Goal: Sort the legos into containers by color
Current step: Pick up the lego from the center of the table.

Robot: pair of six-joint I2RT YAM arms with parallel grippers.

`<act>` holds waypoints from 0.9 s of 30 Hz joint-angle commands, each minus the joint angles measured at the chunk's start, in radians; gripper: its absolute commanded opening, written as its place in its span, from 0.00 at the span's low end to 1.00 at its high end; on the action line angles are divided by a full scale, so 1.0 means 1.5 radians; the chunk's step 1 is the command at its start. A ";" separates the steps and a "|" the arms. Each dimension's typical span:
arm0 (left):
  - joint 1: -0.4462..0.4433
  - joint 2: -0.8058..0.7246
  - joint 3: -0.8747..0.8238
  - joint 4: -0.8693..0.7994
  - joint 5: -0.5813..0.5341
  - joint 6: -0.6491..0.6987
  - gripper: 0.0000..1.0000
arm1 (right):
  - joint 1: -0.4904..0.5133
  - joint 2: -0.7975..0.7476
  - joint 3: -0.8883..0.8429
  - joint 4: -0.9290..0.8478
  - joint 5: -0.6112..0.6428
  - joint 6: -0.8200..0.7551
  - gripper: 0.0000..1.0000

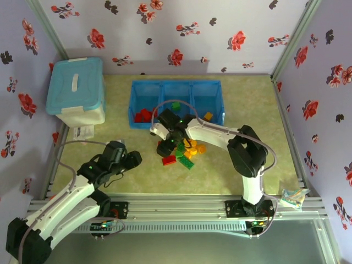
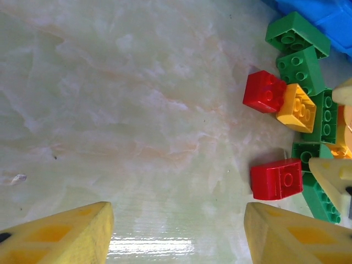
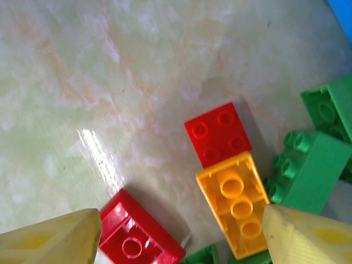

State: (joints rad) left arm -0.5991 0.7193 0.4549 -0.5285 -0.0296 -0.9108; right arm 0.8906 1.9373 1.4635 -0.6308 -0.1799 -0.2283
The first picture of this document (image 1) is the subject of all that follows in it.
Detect storage box with blue lid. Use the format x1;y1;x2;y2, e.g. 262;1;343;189
46;57;107;127

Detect right white cable clip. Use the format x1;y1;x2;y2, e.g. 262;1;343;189
150;123;168;141

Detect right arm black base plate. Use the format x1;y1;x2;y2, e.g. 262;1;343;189
224;200;276;219

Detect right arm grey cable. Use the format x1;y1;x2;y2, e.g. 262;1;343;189
150;99;278;239

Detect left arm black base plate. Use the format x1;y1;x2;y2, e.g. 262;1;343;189
107;201;129;220

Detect clear plastic bag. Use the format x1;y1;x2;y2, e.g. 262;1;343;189
279;188;309;212

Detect left arm grey cable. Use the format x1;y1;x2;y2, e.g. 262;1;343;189
10;140;126;262

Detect aluminium corner post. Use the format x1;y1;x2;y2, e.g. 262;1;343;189
271;0;322;83
26;0;69;60

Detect blue three-compartment bin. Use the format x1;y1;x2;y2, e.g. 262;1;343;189
128;80;226;129

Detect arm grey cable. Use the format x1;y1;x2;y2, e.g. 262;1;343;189
150;99;278;239
10;140;126;262

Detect grey slotted cable duct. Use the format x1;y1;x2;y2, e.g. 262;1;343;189
74;222;247;234

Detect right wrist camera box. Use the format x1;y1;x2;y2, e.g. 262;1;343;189
125;150;143;170

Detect aluminium frame rails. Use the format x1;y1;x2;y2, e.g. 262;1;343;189
24;192;329;221

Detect left thin black camera cable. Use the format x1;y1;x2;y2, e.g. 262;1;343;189
103;172;124;188

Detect white paper label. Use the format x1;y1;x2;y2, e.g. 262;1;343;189
73;125;95;139

